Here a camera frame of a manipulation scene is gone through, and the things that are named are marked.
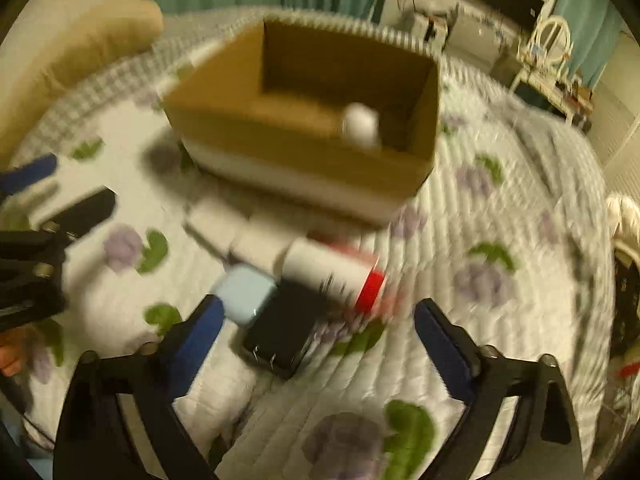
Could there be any tan pillow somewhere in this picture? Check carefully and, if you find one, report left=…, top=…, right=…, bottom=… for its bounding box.
left=1, top=0, right=164, bottom=167

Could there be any white suitcase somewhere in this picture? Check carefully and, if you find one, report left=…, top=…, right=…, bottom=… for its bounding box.
left=408, top=12, right=448, bottom=49

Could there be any white plastic bottle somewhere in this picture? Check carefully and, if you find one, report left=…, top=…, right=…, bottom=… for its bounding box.
left=341, top=103, right=380, bottom=150

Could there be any white louvered wardrobe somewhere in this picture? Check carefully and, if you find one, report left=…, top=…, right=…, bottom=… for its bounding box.
left=588, top=32, right=640, bottom=202

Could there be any white bottle red cap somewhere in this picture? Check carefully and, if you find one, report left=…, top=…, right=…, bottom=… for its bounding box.
left=281, top=237, right=385, bottom=314

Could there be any black power adapter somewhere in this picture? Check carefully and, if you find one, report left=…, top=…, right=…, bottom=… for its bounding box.
left=241, top=281, right=330, bottom=379

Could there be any grey mini fridge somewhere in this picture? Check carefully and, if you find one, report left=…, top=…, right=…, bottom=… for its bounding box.
left=444, top=8, right=518, bottom=73

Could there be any person's hand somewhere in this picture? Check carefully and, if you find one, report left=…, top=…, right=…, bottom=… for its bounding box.
left=0, top=338, right=27, bottom=377

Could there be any white dressing table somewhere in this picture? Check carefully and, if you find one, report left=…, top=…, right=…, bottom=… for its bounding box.
left=509, top=62, right=593, bottom=133

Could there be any open cardboard box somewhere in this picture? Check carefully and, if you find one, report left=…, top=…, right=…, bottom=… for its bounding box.
left=163, top=15, right=439, bottom=226

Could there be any white rectangular box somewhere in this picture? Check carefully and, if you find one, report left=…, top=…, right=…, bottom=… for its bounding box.
left=186, top=196, right=302, bottom=276

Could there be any small green curtain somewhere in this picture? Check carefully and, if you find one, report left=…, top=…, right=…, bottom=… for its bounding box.
left=553, top=0, right=623, bottom=89

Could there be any black patterned garment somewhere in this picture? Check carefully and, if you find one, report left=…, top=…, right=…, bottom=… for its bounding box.
left=610, top=249, right=639, bottom=359

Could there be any floral quilted white blanket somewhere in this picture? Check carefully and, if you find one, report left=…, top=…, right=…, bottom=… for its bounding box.
left=14, top=44, right=616, bottom=480

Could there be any light blue small case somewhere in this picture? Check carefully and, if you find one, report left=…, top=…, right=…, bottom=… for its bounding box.
left=210, top=263, right=277, bottom=326

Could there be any oval vanity mirror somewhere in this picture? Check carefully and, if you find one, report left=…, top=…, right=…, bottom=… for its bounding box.
left=528, top=15, right=573, bottom=67

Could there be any pink red packet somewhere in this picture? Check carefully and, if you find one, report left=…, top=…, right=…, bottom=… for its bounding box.
left=307, top=230, right=400, bottom=323

